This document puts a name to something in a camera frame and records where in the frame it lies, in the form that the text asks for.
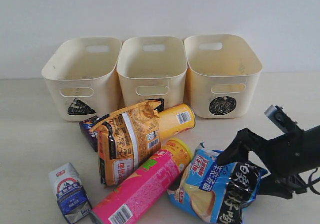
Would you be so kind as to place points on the yellow chips can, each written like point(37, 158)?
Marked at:
point(175, 120)

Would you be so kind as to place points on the blue noodle bag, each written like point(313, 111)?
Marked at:
point(216, 194)

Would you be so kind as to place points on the cream bin triangle mark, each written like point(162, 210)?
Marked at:
point(82, 79)

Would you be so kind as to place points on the pink chips can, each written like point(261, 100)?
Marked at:
point(138, 192)

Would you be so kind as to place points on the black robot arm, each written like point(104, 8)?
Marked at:
point(302, 186)

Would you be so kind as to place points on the white blue milk carton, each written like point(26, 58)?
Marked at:
point(70, 193)

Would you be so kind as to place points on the purple juice carton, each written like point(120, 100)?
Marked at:
point(91, 137)

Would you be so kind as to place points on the cream bin square mark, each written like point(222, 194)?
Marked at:
point(152, 67)

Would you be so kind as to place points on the cream bin circle mark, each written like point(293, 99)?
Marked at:
point(223, 72)

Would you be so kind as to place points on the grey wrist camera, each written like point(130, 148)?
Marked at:
point(281, 119)

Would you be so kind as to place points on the orange noodle bag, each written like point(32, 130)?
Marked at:
point(126, 138)

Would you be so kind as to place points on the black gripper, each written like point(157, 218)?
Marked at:
point(285, 156)

